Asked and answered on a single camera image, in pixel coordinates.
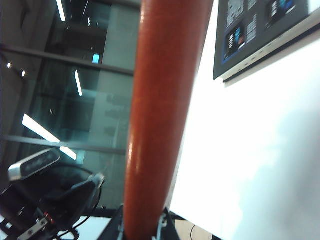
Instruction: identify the black hardcover book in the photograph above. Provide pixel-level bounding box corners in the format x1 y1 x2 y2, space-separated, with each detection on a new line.
212 0 320 85

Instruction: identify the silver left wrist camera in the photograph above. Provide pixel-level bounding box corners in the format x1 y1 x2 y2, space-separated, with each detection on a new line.
8 148 62 181

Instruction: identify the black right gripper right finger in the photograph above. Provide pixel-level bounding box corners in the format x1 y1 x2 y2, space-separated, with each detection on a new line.
151 207 181 240

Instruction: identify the red leather-bound book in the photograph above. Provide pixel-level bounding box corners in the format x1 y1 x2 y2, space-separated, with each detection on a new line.
122 0 216 240

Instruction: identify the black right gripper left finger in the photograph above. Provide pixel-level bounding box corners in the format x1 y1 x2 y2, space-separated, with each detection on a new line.
99 204 127 240

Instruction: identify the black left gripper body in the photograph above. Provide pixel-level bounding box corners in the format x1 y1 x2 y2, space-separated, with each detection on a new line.
0 164 106 240

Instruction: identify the dark glass partition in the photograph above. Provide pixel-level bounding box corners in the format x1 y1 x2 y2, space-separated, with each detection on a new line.
0 0 141 218

